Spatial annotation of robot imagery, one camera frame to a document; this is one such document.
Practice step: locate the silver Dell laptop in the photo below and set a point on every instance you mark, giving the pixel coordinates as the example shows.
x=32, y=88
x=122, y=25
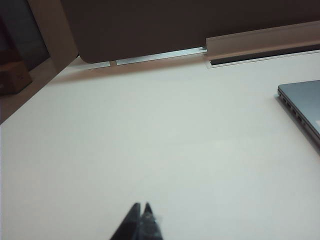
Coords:
x=303, y=100

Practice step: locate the long aluminium divider bracket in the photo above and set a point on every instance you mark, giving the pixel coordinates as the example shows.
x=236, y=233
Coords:
x=160, y=55

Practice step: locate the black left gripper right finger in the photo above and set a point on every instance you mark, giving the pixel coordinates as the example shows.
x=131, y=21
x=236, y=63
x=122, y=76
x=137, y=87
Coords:
x=150, y=225

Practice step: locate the brown cardboard box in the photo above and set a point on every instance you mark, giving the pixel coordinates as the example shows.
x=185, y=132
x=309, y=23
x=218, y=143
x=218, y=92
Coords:
x=13, y=77

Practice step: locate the brown fabric desk divider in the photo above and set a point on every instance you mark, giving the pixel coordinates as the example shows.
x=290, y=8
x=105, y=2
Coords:
x=155, y=27

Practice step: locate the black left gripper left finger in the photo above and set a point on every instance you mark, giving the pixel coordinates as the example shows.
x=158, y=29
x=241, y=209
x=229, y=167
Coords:
x=130, y=222

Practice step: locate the short aluminium divider bracket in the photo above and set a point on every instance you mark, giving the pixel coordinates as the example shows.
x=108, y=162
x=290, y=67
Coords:
x=100, y=65

